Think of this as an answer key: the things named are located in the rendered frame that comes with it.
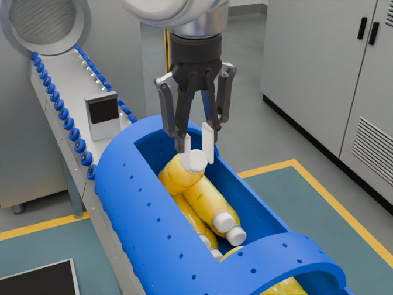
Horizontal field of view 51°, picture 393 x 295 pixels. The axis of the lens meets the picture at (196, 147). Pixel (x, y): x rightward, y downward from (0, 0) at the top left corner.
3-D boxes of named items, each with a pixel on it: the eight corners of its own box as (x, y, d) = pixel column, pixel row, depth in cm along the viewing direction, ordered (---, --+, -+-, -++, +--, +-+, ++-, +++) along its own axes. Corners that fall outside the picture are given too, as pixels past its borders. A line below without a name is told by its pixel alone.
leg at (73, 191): (82, 211, 241) (62, 119, 206) (85, 218, 237) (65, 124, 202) (72, 215, 239) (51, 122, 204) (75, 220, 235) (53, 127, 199)
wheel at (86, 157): (90, 149, 123) (85, 147, 122) (95, 157, 120) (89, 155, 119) (83, 161, 124) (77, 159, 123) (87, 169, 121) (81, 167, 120)
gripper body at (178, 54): (209, 18, 63) (208, 74, 68) (158, 27, 60) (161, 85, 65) (235, 33, 57) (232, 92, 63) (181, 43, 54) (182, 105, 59)
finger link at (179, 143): (185, 126, 65) (168, 130, 64) (185, 152, 68) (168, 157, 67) (181, 122, 67) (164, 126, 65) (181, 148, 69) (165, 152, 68)
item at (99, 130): (119, 131, 141) (114, 90, 132) (123, 136, 138) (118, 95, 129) (90, 138, 137) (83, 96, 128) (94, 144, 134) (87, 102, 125)
